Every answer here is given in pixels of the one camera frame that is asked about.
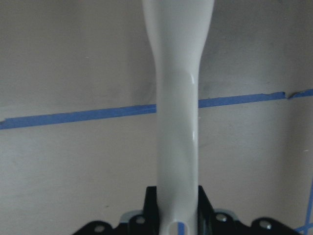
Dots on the white hand brush black bristles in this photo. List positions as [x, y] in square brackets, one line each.
[177, 31]

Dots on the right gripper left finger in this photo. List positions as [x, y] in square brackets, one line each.
[143, 222]

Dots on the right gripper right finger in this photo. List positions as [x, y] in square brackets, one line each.
[211, 222]

